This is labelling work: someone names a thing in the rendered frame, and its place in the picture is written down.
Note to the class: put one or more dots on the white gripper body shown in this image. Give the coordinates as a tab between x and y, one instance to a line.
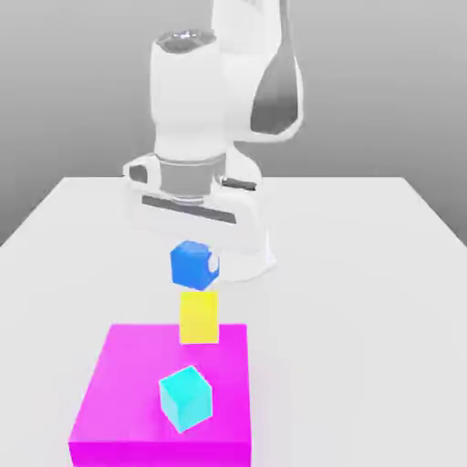
164	219

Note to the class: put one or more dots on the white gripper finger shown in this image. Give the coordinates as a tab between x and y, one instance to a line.
213	263

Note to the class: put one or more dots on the small blue cube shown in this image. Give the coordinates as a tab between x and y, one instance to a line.
189	264

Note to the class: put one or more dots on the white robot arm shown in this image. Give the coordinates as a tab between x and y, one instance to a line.
182	102

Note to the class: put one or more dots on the small yellow cube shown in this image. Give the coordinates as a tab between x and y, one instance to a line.
199	317

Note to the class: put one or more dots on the small cyan cube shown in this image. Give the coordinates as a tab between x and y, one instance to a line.
186	399

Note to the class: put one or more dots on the large magenta box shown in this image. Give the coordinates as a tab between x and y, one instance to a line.
124	401

